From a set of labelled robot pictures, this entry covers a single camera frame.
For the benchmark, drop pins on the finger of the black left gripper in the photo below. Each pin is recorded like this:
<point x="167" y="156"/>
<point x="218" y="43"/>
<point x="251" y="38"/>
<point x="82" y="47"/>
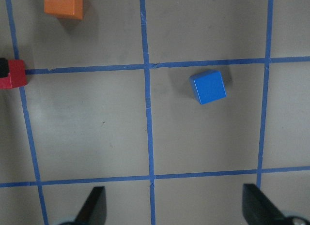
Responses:
<point x="4" y="68"/>

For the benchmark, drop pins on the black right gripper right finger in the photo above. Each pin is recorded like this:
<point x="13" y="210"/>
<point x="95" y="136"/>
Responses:
<point x="257" y="209"/>

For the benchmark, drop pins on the red wooden block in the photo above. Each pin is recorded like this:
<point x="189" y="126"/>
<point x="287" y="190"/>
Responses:
<point x="16" y="77"/>

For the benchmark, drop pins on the orange wooden block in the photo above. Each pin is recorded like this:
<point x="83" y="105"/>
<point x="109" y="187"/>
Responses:
<point x="70" y="9"/>

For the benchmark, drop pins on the blue wooden block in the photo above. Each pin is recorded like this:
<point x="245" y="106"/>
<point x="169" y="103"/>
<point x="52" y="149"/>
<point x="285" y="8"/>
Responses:
<point x="208" y="86"/>

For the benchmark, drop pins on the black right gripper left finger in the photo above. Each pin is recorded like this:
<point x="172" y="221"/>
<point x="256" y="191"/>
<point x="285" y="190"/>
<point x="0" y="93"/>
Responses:
<point x="94" y="209"/>

